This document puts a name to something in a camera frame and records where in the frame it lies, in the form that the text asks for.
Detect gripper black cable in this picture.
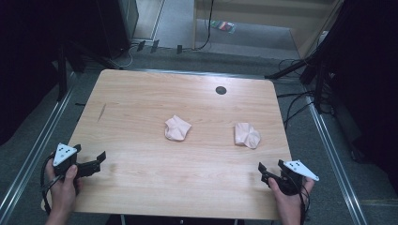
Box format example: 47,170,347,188
39,152,64,217
290,170,312,225

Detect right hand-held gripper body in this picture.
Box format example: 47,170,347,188
274,158,320,197

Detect light wooden furniture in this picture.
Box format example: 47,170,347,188
191,0,345,60

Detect pink sock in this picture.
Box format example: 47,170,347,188
164,114,192,143
234,121,262,150

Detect person's right hand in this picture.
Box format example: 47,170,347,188
268,176,315,220

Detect person's left hand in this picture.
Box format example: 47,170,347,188
45,159,84,218

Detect dark cabinet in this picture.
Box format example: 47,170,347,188
93,0,140,60

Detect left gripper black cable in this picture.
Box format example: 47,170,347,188
39,152,64,217

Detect black floor cables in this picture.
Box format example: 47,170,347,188
276,57,333,131

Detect metal floor rail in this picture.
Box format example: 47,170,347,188
0,72,78,223
304,93,369,225

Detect colourful packet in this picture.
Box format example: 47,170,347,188
210,20,237,35

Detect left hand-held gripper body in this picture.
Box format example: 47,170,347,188
52,142,102,179

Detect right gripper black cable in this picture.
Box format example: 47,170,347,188
290,170,312,225

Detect black hanging cable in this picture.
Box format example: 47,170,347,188
182,0,215,52

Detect black metal stand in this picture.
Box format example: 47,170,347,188
264,0,345,114
55,38,121,102

